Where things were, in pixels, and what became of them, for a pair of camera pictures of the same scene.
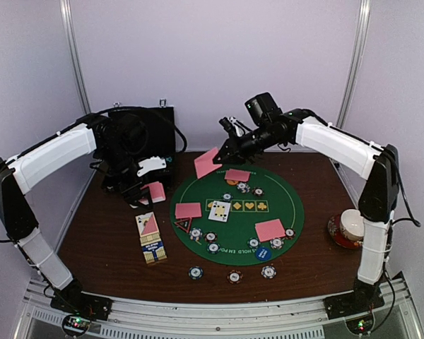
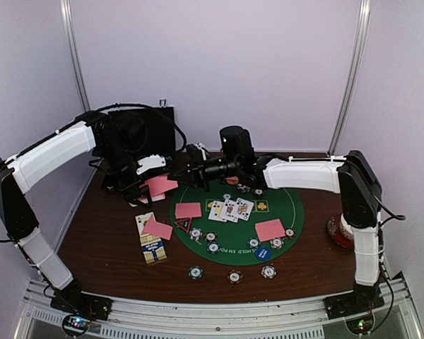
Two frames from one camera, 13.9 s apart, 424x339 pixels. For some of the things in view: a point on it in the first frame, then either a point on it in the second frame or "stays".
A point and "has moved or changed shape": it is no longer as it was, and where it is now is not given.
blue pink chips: x=195 y=234 stays
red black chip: x=290 y=233 stays
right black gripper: x=236 y=155 -> x=193 y=172
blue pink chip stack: x=268 y=272 stays
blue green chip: x=254 y=243 stays
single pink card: x=204 y=164 has moved or changed shape
